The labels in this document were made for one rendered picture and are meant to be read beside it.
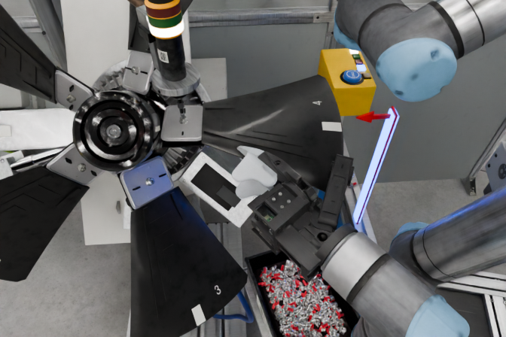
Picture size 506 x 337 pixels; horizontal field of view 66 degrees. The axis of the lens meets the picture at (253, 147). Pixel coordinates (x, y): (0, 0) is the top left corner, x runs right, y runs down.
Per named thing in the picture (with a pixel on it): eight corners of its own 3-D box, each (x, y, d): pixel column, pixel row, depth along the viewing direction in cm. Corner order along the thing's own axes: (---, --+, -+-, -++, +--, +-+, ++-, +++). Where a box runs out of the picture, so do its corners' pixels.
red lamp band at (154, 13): (140, 8, 49) (138, -1, 48) (169, -2, 51) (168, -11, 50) (156, 22, 47) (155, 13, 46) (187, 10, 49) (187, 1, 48)
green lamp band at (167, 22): (141, 18, 50) (140, 9, 49) (171, 7, 52) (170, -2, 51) (159, 31, 48) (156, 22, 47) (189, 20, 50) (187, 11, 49)
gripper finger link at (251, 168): (211, 153, 55) (254, 195, 51) (243, 131, 57) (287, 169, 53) (214, 165, 58) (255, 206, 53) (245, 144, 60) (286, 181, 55)
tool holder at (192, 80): (137, 73, 58) (120, 12, 51) (177, 56, 61) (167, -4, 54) (167, 103, 54) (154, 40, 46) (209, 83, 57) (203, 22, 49)
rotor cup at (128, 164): (80, 101, 68) (44, 102, 55) (157, 73, 68) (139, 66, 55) (112, 177, 70) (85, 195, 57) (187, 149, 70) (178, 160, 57)
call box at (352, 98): (315, 81, 106) (320, 47, 98) (352, 80, 106) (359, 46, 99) (327, 121, 95) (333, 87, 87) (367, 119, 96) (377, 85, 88)
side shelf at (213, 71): (121, 68, 133) (119, 61, 131) (226, 65, 135) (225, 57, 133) (108, 116, 117) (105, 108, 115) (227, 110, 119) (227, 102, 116)
